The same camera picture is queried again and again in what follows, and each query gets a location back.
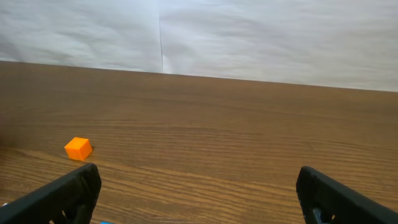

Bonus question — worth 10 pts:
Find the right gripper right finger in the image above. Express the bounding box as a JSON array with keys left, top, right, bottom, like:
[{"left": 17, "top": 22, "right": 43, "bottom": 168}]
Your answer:
[{"left": 295, "top": 166, "right": 398, "bottom": 224}]

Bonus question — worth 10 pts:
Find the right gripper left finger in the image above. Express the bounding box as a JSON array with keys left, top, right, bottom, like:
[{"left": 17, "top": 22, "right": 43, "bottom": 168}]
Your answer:
[{"left": 0, "top": 163, "right": 103, "bottom": 224}]

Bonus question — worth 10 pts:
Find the orange cube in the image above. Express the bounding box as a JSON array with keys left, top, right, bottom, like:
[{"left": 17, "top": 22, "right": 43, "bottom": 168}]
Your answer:
[{"left": 64, "top": 137, "right": 93, "bottom": 162}]

